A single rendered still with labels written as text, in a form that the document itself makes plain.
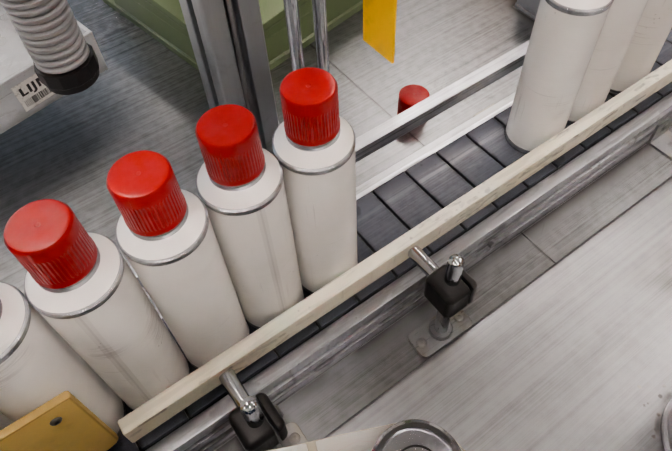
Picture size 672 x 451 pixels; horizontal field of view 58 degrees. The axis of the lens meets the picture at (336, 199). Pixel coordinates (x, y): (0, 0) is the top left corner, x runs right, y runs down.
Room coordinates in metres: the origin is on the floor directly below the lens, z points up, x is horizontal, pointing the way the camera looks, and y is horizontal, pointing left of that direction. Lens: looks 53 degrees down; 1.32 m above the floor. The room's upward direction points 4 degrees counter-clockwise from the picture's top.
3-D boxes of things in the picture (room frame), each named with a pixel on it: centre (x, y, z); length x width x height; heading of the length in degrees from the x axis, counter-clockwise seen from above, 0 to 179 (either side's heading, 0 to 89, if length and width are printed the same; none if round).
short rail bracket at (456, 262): (0.22, -0.08, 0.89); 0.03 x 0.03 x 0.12; 33
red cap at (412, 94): (0.48, -0.09, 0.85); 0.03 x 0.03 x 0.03
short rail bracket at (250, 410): (0.14, 0.07, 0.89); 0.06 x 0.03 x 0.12; 33
